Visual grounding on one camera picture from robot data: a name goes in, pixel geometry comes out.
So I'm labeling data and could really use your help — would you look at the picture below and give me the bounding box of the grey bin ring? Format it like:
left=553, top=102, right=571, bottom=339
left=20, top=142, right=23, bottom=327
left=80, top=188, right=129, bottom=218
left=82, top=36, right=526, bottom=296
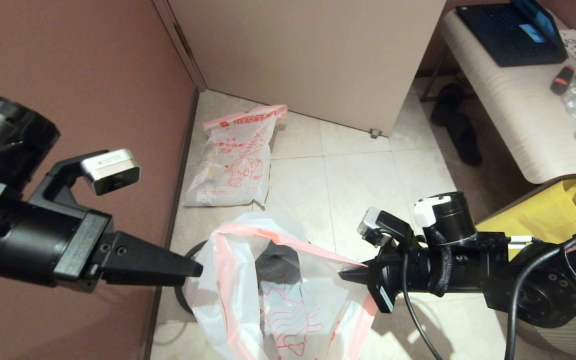
left=174, top=240, right=209, bottom=316

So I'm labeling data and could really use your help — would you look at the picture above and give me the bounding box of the black trash bin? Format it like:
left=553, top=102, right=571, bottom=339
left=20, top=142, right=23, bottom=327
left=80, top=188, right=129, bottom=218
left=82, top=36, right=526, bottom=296
left=253, top=240, right=314, bottom=291

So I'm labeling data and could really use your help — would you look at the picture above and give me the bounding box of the clear pink-edged new trash bag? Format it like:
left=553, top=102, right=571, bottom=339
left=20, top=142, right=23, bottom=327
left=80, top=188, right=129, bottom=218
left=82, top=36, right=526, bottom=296
left=188, top=212, right=379, bottom=360

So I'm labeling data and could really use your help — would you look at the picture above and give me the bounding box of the white red-printed used trash bag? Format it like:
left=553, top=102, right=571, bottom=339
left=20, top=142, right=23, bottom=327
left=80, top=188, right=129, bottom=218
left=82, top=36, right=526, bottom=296
left=183, top=104, right=288, bottom=208

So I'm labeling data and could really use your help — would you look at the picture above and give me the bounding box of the yellow fabric tote bag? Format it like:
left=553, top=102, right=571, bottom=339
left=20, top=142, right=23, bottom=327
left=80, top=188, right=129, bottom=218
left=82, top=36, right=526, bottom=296
left=475, top=176, right=576, bottom=246

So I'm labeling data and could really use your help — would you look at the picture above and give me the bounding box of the black slipper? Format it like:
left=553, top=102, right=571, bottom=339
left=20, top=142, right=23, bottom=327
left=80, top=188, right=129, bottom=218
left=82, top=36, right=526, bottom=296
left=445, top=114, right=483, bottom=167
left=430, top=82, right=466, bottom=127

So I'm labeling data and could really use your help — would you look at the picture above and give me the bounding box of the white wood-grain table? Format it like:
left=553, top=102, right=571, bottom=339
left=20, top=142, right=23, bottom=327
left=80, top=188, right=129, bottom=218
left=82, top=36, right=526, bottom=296
left=419, top=9, right=576, bottom=186

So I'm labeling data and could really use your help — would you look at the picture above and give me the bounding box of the beige door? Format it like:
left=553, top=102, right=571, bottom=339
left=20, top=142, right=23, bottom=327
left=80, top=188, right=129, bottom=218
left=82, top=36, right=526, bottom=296
left=167, top=0, right=446, bottom=137

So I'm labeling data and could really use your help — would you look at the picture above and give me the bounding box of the black laptop blue screen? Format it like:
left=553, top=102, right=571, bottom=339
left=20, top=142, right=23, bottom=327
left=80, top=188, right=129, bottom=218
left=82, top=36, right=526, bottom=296
left=455, top=0, right=569, bottom=67

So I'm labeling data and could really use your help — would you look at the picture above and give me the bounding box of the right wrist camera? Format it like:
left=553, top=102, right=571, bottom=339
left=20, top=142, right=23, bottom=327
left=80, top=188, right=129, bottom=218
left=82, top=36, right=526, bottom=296
left=357, top=207, right=416, bottom=248

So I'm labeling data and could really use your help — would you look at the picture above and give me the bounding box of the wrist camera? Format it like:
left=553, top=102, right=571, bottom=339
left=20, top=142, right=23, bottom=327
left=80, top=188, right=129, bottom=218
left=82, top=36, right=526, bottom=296
left=80, top=148, right=141, bottom=196
left=357, top=207, right=416, bottom=248

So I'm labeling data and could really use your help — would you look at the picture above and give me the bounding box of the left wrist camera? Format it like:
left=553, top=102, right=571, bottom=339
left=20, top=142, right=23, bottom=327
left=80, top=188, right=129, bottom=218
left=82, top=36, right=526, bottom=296
left=80, top=148, right=141, bottom=196

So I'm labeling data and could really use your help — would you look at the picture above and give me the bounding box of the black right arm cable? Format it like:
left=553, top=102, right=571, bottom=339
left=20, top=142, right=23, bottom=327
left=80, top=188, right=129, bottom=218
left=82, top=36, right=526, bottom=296
left=400, top=220, right=576, bottom=360

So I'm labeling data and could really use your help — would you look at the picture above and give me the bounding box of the beige door frame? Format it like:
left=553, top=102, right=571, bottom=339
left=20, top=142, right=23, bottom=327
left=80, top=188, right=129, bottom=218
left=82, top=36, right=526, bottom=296
left=152, top=0, right=208, bottom=94

